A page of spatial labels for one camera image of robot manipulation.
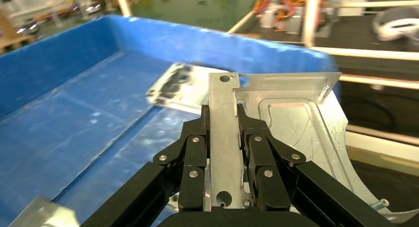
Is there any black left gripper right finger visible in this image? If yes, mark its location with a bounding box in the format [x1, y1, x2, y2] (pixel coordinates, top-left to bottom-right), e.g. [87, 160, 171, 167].
[237, 103, 307, 212]

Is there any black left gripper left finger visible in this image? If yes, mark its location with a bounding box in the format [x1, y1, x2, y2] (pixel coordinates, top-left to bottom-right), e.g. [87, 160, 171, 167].
[153, 105, 210, 212]

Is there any silver sheet metal bracket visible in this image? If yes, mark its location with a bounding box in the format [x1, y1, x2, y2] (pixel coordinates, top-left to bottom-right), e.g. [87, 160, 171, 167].
[145, 62, 230, 113]
[203, 71, 419, 225]
[8, 196, 81, 227]

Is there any blue corrugated box brown outside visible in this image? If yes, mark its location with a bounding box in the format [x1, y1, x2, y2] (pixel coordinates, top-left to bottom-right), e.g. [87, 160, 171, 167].
[0, 14, 340, 227]

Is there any white headset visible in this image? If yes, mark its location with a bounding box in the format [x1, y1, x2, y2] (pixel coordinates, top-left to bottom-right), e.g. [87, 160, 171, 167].
[372, 6, 419, 44]

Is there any cream frame post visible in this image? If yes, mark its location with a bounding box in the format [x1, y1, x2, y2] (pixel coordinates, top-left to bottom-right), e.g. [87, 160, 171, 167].
[112, 0, 132, 17]
[302, 0, 321, 48]

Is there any orange cable bundle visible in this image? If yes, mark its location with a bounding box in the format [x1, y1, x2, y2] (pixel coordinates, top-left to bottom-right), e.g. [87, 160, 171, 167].
[253, 0, 342, 24]

